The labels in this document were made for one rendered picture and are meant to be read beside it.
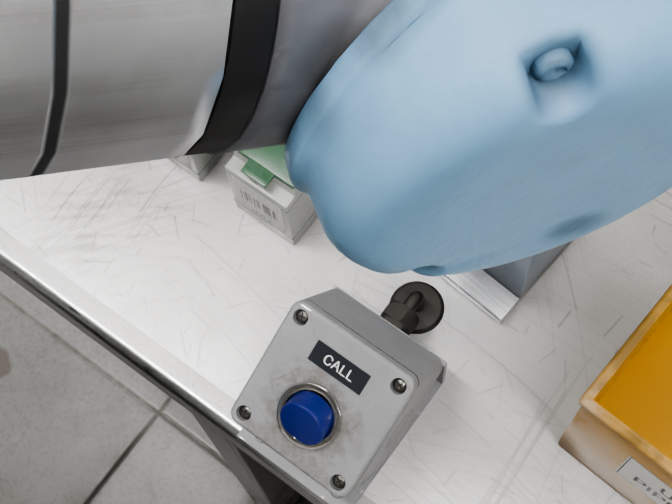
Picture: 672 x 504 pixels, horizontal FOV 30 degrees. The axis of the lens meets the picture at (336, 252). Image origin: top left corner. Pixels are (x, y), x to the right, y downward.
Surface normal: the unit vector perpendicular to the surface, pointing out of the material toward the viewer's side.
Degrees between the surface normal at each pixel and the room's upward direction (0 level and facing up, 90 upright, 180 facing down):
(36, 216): 0
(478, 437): 0
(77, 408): 0
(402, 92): 35
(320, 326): 30
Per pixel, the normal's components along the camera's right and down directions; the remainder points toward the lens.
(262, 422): -0.33, 0.09
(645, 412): -0.04, -0.33
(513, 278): -0.67, 0.71
